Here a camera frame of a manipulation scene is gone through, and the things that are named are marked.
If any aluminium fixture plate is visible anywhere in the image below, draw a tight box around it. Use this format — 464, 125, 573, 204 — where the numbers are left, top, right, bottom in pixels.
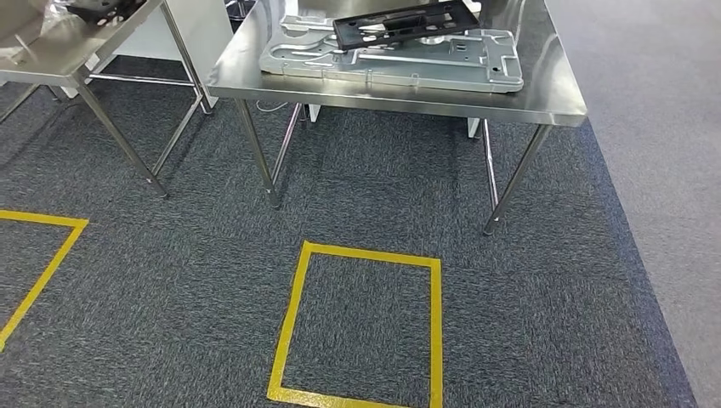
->
258, 14, 525, 94

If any small steel table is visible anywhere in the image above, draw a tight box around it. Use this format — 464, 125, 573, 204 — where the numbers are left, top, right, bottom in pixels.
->
0, 0, 215, 199

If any chrome stanchion post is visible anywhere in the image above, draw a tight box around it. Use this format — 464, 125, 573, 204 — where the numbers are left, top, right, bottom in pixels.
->
224, 0, 258, 18

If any stack of black plastic parts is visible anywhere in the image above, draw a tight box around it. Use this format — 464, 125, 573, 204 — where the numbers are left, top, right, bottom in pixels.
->
66, 0, 149, 27

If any black plastic frame part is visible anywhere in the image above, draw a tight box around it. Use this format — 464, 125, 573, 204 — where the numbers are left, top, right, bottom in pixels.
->
332, 0, 481, 51

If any steel workbench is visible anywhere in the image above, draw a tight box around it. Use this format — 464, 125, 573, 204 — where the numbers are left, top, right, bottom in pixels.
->
205, 0, 588, 236

